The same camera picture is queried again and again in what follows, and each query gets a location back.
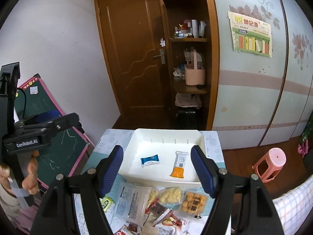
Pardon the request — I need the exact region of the orange balls snack bag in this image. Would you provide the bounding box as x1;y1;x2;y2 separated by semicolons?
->
179;190;210;216

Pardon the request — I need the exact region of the metal door handle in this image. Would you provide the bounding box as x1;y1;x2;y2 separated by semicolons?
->
153;49;166;64

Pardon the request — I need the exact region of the white checked bed cover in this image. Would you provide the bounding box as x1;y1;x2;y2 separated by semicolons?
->
273;176;312;234

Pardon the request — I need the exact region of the dark red dates packet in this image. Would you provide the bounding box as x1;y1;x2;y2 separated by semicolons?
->
145;202;171;219

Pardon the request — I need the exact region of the green chalkboard pink frame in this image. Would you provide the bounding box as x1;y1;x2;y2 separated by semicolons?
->
14;74;95;192

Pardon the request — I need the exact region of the white plastic bin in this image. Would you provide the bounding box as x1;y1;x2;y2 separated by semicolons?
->
118;129;205;189

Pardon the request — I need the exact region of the folded pink cloth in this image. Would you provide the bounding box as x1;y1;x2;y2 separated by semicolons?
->
175;93;202;108

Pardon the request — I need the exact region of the small green snack packet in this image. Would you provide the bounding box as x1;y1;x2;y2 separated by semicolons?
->
100;195;115;213

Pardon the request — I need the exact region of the pink basket with handle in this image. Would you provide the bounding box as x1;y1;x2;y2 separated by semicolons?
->
184;48;205;86

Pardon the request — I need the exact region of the red cookies packet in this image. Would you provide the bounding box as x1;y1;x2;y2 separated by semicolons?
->
114;223;141;235

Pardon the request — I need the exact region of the white orange snack packet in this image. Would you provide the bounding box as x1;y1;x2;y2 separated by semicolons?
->
170;151;188;179

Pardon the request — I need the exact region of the pink plastic stool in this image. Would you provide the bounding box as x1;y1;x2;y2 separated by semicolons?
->
252;147;286;183

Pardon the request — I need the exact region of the brown wooden door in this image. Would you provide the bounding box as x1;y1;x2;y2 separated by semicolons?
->
94;0;170;129

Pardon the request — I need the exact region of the wooden corner shelf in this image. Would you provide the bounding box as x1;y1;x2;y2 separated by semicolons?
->
160;0;220;130

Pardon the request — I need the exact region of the red white chips bag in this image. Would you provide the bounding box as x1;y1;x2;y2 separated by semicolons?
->
152;211;190;235

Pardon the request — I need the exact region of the clear white label bag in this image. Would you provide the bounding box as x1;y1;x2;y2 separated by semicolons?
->
114;183;152;227

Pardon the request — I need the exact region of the colourful wall poster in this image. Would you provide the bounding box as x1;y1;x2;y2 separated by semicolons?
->
228;11;272;58

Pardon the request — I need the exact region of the yellow puffs snack bag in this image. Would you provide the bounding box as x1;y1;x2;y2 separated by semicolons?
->
159;187;183;205

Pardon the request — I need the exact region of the person's left hand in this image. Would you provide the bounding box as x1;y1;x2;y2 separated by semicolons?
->
1;150;39;196

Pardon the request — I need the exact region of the blue snack packet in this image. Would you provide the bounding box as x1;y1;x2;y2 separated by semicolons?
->
141;154;160;167

